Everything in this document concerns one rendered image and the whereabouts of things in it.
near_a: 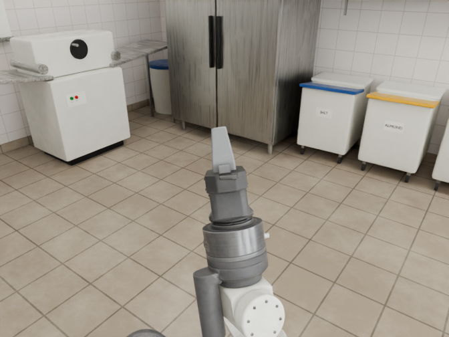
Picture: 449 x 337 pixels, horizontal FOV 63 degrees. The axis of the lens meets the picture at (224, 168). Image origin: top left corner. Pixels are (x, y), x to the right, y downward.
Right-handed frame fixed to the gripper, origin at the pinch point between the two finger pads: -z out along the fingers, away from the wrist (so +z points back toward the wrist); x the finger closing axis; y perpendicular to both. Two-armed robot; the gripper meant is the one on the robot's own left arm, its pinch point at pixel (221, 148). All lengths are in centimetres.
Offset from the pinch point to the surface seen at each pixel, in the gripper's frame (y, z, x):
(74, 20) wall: 148, -159, -380
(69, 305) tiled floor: 100, 81, -151
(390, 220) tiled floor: -121, 79, -227
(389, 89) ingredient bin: -158, -25, -288
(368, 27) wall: -159, -90, -320
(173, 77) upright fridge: 45, -78, -376
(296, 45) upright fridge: -86, -82, -315
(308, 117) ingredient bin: -88, -10, -315
